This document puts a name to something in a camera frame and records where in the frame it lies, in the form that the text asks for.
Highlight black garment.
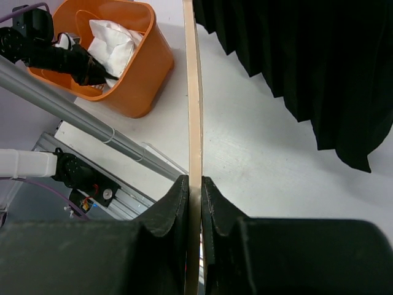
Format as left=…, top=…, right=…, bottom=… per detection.
left=193, top=1, right=392, bottom=172

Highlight aluminium mounting rail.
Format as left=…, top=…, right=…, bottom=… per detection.
left=30, top=121, right=157, bottom=221

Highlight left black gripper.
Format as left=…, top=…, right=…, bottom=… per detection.
left=45, top=45, right=118, bottom=86

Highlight silver clothes rack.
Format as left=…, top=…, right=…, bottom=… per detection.
left=1, top=57, right=182, bottom=181

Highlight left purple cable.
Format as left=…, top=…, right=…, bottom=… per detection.
left=0, top=2, right=90, bottom=221

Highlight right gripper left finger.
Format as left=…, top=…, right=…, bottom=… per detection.
left=1, top=175, right=189, bottom=294

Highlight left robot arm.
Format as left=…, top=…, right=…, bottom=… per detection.
left=1, top=27, right=118, bottom=149

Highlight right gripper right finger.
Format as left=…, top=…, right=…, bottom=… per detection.
left=201, top=177, right=392, bottom=294

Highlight white pleated skirt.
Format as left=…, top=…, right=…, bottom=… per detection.
left=87, top=20, right=143, bottom=78

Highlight orange plastic basket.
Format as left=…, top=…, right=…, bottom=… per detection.
left=28, top=0, right=174, bottom=118

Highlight beige wooden hanger front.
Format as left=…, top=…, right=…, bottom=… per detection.
left=183, top=1, right=203, bottom=294

